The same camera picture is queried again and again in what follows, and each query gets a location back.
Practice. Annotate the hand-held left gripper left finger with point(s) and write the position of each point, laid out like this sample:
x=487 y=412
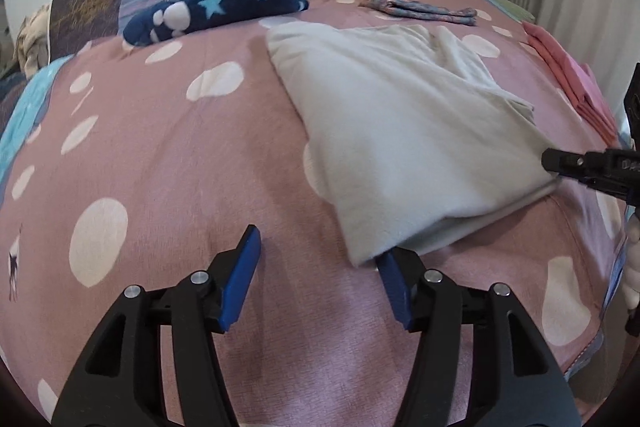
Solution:
x=242 y=277

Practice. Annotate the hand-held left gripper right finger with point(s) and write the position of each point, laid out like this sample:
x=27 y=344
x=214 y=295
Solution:
x=395 y=292

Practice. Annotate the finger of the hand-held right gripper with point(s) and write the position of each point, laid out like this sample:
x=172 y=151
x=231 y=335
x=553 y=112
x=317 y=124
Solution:
x=585 y=167

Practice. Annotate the dark blue cloth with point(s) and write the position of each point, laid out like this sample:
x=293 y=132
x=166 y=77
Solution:
x=10 y=94

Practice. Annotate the teal blanket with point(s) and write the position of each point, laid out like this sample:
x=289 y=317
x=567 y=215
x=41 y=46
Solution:
x=25 y=117

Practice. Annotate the folded pink clothes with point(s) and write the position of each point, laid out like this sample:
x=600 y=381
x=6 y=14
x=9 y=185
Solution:
x=570 y=72

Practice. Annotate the person's right hand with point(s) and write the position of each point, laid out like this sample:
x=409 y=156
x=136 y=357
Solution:
x=634 y=262

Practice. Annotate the folded floral garment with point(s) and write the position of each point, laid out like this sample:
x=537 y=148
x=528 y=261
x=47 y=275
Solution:
x=420 y=9

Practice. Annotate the beige crumpled cloth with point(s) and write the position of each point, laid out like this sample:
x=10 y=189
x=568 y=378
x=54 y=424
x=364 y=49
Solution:
x=32 y=39

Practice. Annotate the navy star print garment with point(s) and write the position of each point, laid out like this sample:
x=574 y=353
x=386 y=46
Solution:
x=225 y=4

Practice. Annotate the pale grey shirt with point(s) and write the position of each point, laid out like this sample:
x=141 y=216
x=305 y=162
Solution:
x=400 y=122

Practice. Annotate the dark tree print pillow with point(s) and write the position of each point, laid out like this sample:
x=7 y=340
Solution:
x=85 y=7

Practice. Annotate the pink polka dot blanket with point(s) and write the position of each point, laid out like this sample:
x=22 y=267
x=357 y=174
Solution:
x=175 y=187

